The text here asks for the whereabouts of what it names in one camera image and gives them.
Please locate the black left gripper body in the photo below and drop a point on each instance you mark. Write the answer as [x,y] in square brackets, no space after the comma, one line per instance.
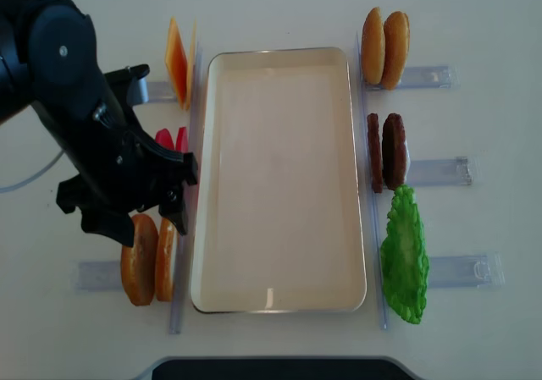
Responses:
[114,176]

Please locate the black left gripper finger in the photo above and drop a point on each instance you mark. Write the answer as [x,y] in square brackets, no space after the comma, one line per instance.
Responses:
[172,166]
[173,208]

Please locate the bread slice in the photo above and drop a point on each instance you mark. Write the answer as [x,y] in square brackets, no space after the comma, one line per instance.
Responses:
[137,263]
[165,260]

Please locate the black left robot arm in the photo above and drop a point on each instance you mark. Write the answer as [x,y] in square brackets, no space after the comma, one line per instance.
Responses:
[49,62]

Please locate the red tomato slice right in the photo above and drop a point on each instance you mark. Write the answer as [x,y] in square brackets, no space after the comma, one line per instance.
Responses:
[181,144]

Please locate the red tomato slice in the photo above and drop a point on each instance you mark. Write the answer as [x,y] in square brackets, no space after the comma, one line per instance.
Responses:
[181,144]
[164,139]

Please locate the red tomato slice left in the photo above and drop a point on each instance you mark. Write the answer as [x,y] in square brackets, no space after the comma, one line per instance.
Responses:
[164,139]

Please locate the yellow cheese slice right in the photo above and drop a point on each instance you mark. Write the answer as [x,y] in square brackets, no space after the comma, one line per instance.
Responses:
[190,68]

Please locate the orange cheese slice left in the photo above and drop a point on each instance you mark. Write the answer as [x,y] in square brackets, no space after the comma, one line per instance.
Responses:
[176,62]

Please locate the brown meat patty inner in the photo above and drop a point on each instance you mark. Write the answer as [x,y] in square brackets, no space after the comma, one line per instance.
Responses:
[375,156]

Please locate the brown meat patty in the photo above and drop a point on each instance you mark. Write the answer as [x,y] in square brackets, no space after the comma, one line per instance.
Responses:
[394,151]
[375,156]

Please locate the brown meat patty outer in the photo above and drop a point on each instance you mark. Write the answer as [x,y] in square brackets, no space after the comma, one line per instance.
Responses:
[394,151]

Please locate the green lettuce leaf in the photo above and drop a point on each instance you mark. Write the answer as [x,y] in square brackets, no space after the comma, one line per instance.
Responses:
[404,259]

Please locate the cream rectangular metal tray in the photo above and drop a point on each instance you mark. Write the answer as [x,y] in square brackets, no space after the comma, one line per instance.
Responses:
[278,226]

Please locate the dark base panel bottom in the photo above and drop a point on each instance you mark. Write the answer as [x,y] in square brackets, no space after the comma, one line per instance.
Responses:
[280,368]

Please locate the white pusher block patty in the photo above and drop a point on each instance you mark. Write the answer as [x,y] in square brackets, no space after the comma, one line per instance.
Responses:
[408,161]

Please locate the bun slice top inner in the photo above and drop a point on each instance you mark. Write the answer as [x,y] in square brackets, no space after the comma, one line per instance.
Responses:
[373,47]

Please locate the bun slice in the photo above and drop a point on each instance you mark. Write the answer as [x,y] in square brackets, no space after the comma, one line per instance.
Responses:
[373,47]
[397,44]

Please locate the bun slice top outer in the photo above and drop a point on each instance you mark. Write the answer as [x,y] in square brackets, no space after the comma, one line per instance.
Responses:
[397,44]

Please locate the long clear rail left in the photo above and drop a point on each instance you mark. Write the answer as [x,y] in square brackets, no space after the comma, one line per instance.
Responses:
[183,259]

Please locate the long clear rail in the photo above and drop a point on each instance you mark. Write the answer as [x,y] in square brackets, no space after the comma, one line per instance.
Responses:
[373,214]
[183,259]

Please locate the clear rail cheese holder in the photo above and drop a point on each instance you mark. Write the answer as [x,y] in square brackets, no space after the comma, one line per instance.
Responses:
[160,91]

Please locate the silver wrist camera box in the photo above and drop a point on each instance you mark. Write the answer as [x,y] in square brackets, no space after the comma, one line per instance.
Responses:
[129,84]

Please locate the clear rail bread holder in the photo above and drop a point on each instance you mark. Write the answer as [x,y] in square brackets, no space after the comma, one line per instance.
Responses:
[97,276]

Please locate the long clear rail right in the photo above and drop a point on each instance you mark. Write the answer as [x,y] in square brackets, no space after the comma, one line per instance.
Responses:
[373,214]

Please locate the clear rail patty holder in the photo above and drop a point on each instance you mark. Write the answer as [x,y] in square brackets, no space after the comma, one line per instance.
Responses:
[457,171]

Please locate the clear rail bun holder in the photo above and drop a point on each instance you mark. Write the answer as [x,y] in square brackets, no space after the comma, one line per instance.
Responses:
[428,77]

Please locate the clear rail lettuce holder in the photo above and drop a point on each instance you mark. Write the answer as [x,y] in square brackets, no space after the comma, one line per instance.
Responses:
[474,271]

